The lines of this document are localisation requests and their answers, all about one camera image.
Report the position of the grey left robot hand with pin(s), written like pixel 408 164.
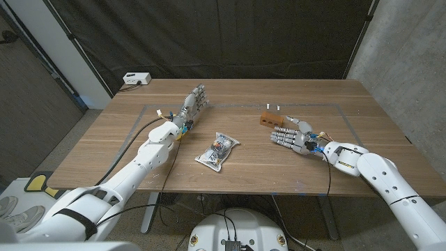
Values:
pixel 190 108

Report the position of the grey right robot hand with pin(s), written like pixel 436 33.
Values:
pixel 299 139

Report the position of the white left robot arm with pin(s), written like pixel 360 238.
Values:
pixel 150 157

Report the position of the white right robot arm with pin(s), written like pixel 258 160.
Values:
pixel 380 174

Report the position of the yellow toy banana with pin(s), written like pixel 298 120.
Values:
pixel 179 136

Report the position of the brown brick block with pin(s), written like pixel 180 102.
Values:
pixel 271 120

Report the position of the clear plastic parts package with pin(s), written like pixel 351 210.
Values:
pixel 217 151

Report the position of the white power strip box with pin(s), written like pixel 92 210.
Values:
pixel 136 78

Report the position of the black backdrop curtain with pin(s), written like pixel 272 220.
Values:
pixel 174 35

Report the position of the grey table leg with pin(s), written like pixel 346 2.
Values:
pixel 328 218
pixel 150 212

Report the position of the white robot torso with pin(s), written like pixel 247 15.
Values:
pixel 238 226

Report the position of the grey finned torso module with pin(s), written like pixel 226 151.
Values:
pixel 232 245

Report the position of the black backdrop stand pole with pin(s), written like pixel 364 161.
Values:
pixel 70 36
pixel 369 16

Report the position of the yellow black floor object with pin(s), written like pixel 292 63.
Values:
pixel 36 183

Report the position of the white floor mat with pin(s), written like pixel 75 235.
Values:
pixel 21 195

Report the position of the grey sneaker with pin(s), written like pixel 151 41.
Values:
pixel 7 205
pixel 24 218

